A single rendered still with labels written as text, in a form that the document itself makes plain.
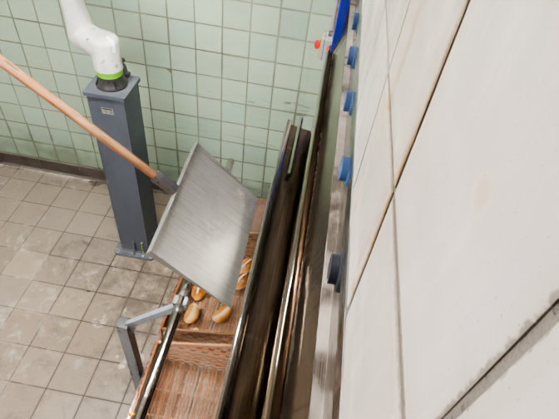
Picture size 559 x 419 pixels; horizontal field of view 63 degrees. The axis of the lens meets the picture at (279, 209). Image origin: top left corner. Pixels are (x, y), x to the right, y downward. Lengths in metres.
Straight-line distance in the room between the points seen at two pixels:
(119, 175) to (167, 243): 1.18
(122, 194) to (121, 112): 0.58
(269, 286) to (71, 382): 1.71
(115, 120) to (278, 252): 1.34
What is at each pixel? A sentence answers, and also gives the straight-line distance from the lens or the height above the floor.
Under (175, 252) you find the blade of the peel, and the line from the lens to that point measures 1.53.
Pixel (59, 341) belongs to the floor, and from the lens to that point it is 2.89.
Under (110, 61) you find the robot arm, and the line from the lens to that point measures 2.28.
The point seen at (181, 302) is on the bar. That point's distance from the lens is 1.49.
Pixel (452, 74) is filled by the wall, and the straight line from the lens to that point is 0.22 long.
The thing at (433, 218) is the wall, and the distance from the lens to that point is 0.20.
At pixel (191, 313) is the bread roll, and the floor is 0.65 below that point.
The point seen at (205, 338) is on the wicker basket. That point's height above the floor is 0.73.
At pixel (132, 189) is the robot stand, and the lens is 2.69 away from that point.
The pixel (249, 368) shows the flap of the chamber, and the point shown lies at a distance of 1.12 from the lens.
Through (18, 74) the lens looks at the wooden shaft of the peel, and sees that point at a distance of 1.56.
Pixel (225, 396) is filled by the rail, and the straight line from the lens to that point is 1.07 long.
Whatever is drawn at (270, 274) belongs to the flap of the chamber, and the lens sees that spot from 1.26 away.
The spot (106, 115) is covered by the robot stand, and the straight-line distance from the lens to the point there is 2.41.
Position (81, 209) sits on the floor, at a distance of 3.49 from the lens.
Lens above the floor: 2.43
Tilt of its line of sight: 46 degrees down
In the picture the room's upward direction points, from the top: 8 degrees clockwise
